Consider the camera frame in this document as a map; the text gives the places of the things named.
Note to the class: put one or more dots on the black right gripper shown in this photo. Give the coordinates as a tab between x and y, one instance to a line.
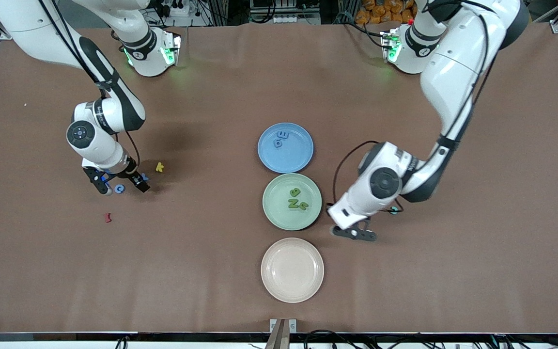
132	176

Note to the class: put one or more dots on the aluminium frame profile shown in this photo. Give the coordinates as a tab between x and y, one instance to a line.
557	26
5	35

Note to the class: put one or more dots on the black equipment behind table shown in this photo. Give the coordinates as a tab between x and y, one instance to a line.
262	9

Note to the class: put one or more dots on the green foam letter N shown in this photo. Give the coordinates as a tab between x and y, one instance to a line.
292	203

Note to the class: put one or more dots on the green foam letter u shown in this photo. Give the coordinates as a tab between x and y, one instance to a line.
303	205

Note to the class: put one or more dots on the green round plate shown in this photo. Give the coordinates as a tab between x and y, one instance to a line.
279	215

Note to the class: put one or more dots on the green foam letter B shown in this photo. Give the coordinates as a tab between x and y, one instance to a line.
295	192

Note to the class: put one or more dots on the brown table cover sheet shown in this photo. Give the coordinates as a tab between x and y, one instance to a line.
211	291

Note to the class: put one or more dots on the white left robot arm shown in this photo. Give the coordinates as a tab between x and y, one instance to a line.
453	72

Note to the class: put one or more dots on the white power strip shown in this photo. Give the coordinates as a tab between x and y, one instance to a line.
179	9

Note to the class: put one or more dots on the blue foam letter m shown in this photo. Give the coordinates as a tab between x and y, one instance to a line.
283	135

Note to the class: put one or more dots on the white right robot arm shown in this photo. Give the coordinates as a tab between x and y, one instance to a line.
100	150

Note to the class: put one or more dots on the beige round plate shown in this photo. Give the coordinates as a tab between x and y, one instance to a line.
292	270

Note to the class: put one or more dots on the pile of orange objects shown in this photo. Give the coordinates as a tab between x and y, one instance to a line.
380	9

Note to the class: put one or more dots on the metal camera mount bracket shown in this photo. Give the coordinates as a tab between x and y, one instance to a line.
283	334

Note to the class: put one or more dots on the blue foam letter e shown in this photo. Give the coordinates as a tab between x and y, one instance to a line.
116	189

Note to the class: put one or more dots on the blue round plate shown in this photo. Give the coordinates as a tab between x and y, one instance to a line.
293	157

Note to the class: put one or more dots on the red foam letter I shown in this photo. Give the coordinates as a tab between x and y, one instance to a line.
108	217

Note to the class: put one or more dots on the blue foam letter g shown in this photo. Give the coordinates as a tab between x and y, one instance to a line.
277	143

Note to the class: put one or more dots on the white table edge rail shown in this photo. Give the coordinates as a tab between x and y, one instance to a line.
211	345

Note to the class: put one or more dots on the yellow foam letter k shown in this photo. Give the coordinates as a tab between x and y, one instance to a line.
159	166

